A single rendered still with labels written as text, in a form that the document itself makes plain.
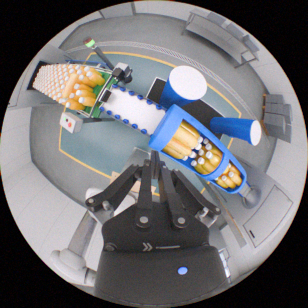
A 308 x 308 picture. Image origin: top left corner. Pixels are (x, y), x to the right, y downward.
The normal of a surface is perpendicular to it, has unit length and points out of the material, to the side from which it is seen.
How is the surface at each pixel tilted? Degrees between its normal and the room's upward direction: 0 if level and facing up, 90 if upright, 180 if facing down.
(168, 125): 4
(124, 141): 0
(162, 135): 17
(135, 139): 0
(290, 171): 90
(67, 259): 99
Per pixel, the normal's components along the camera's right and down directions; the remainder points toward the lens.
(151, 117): 0.02, 0.32
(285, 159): -0.92, -0.36
